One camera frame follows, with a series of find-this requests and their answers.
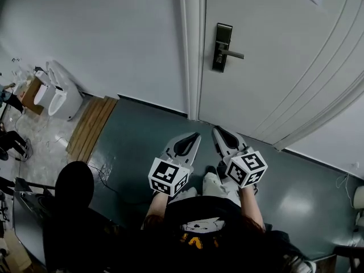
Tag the black flat appliance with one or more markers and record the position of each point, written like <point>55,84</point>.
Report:
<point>31,200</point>

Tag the person's left forearm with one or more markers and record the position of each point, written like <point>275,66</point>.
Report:
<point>157,206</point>

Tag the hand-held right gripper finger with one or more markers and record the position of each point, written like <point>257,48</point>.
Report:
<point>239,141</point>
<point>217,141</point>

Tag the person's black printed T-shirt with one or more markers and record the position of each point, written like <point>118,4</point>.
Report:
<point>204,209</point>

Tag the brown cardboard box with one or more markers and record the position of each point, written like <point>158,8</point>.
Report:
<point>29,95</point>

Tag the person's right forearm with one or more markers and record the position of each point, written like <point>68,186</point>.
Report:
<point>250,206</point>

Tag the flat cardboard sheet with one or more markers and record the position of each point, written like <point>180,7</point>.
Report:
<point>14,252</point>

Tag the large white toilet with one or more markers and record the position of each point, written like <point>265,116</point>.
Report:
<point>71,95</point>

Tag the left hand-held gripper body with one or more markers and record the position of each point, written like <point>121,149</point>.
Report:
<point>167,178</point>

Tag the white door frame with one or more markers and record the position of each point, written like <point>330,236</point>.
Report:
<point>193,67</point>

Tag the white door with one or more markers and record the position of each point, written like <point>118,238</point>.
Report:
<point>270,75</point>

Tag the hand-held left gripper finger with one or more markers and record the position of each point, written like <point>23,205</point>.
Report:
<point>192,155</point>
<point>170,148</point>

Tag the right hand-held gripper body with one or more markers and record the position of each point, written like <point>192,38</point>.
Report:
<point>246,169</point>

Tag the wooden furniture frame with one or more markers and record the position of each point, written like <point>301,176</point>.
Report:
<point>349,257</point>

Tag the small white toilet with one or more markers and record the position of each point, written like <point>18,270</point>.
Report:
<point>42,94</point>

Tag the person's light grey trousers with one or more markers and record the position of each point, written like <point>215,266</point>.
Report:
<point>211,185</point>

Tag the person's black shoe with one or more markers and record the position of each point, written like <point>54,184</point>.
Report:
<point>211,169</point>

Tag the wooden floor strip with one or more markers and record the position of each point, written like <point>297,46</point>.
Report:
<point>91,124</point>

